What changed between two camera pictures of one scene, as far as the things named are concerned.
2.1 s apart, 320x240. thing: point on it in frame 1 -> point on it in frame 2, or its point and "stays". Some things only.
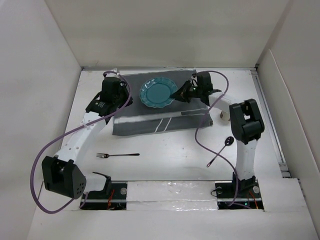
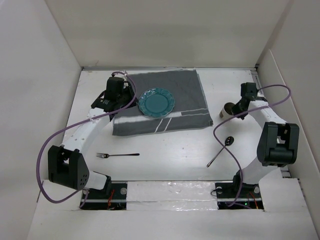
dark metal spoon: [228, 141] stays
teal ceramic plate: [155, 92] -> [156, 102]
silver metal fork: [105, 155] stays
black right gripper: [181, 94] -> [235, 109]
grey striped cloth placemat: [137, 117] stays
